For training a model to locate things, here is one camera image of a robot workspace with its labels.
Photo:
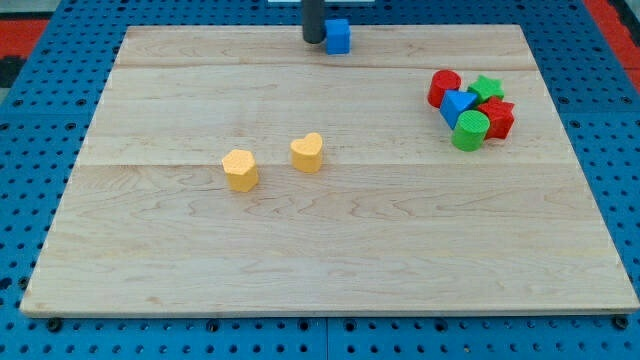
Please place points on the light wooden board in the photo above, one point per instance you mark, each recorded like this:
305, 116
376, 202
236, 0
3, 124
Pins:
397, 221

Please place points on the blue triangle block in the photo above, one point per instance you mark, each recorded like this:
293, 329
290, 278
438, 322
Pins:
454, 103

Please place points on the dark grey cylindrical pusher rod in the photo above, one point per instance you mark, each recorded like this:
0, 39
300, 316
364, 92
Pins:
313, 16

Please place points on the yellow pentagon block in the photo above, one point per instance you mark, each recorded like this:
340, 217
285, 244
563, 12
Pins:
241, 170

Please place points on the yellow heart block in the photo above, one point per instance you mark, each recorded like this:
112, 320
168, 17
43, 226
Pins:
307, 153

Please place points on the blue cube block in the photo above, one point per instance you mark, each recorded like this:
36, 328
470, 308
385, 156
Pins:
338, 36

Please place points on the green star block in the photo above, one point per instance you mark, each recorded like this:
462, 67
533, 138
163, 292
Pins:
485, 88

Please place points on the green cylinder block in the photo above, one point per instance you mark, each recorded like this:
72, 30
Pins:
470, 130

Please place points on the red star block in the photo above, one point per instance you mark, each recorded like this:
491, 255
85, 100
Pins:
500, 115

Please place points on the red cylinder block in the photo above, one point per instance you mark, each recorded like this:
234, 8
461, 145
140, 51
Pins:
441, 81

